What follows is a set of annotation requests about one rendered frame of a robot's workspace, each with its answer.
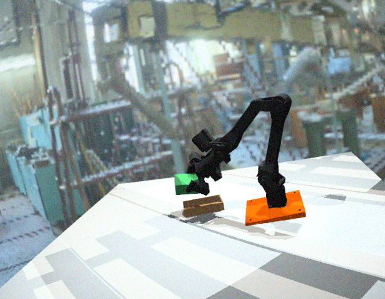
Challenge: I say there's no green open-top cup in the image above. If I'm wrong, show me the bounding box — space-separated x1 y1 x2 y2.
174 173 200 195

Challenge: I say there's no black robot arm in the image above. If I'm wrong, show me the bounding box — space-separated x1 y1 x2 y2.
191 93 292 209

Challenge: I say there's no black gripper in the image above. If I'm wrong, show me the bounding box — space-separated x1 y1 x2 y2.
186 152 217 196

